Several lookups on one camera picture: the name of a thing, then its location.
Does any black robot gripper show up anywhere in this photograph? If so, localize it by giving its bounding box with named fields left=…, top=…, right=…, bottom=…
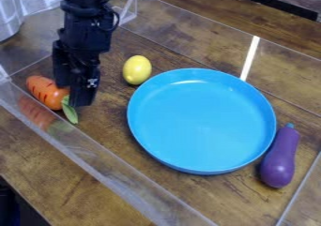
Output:
left=53, top=1, right=118, bottom=107

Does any orange toy carrot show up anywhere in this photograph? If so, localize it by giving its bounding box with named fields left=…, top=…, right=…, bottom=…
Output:
left=27, top=75, right=80, bottom=124

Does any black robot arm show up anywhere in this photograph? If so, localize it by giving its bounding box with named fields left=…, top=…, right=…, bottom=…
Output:
left=53, top=0, right=120, bottom=107

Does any blue round tray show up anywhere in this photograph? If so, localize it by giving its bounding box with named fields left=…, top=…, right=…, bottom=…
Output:
left=128, top=68, right=276, bottom=175

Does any yellow toy lemon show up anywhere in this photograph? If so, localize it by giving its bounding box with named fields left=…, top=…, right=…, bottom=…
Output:
left=124, top=55, right=152, bottom=85

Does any white grey curtain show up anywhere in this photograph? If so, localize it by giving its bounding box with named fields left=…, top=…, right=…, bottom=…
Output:
left=0, top=0, right=62, bottom=42

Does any purple toy eggplant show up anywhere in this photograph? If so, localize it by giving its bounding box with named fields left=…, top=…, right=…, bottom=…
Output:
left=260, top=123, right=300, bottom=188

